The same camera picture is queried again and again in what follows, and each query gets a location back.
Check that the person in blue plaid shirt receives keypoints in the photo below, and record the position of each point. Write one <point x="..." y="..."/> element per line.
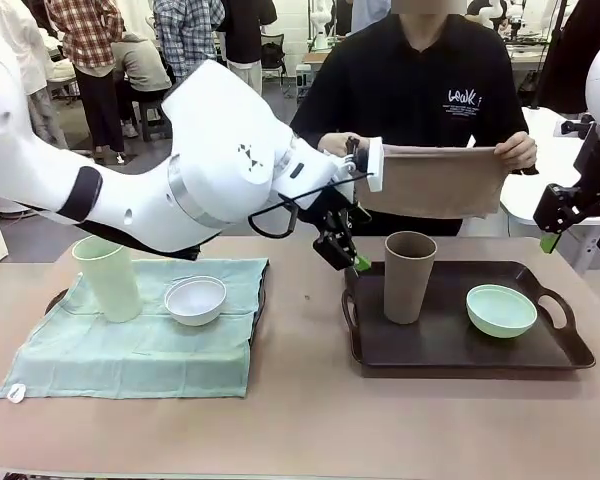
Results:
<point x="190" y="35"/>

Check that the seated person in grey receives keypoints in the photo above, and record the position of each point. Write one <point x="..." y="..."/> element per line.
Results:
<point x="140" y="70"/>

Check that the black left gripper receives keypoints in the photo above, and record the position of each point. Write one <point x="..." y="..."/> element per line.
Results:
<point x="332" y="212"/>

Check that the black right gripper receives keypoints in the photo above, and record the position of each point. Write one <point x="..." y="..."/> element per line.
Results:
<point x="560" y="207"/>

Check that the beige cloth mat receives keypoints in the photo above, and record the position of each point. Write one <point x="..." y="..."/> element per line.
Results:
<point x="430" y="180"/>

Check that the person in white shirt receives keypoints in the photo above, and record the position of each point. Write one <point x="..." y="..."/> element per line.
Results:
<point x="25" y="60"/>

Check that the person's left hand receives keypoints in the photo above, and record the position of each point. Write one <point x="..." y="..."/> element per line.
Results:
<point x="517" y="149"/>

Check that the brown tall cup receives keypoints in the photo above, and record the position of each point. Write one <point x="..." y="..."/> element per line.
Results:
<point x="409" y="280"/>

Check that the mint green bowl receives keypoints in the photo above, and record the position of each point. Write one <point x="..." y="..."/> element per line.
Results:
<point x="502" y="310"/>

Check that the person in black top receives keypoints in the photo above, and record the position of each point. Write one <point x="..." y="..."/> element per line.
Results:
<point x="250" y="40"/>

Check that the person in black shirt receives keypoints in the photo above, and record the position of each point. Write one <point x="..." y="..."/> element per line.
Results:
<point x="420" y="75"/>

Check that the teal cloth mat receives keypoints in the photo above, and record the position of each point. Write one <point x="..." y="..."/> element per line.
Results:
<point x="130" y="355"/>

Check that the person in dark jacket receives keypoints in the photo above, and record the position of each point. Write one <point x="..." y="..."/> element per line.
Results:
<point x="570" y="55"/>

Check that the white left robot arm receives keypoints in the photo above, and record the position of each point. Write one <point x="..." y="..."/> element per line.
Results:
<point x="130" y="165"/>

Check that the black tripod pole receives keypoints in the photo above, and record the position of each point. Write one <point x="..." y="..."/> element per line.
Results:
<point x="547" y="55"/>

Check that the white side table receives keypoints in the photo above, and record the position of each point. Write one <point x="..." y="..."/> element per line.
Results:
<point x="525" y="200"/>

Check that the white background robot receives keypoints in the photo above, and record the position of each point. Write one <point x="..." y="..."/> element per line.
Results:
<point x="320" y="25"/>

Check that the white bowl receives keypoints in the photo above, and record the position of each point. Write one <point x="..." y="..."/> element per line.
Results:
<point x="195" y="300"/>

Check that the pale green tall cup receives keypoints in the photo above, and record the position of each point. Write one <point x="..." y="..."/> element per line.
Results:
<point x="112" y="280"/>

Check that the person in red plaid shirt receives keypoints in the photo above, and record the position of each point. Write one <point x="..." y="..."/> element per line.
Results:
<point x="87" y="45"/>

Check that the person's right hand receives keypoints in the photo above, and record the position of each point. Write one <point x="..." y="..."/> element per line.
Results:
<point x="334" y="144"/>

